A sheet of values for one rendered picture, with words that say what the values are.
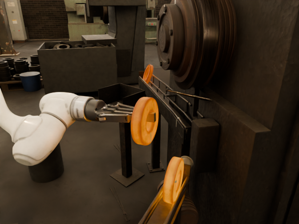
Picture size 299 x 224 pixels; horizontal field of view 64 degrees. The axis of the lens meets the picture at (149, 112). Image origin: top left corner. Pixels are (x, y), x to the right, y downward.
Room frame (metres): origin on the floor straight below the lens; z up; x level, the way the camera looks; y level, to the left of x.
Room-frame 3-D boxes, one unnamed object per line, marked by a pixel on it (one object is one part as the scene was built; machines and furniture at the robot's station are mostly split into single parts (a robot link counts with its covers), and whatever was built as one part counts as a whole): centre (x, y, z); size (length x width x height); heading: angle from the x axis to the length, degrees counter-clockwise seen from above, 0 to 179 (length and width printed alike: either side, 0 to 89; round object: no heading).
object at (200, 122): (0.91, -0.24, 0.68); 0.11 x 0.08 x 0.24; 102
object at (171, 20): (1.12, -0.08, 1.11); 0.28 x 0.06 x 0.28; 12
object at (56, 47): (3.68, 1.08, 0.39); 1.03 x 0.83 x 0.79; 106
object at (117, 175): (1.58, 0.20, 0.36); 0.26 x 0.20 x 0.72; 47
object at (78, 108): (0.78, 0.23, 0.91); 0.09 x 0.06 x 0.09; 157
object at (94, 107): (0.76, 0.16, 0.92); 0.09 x 0.08 x 0.07; 67
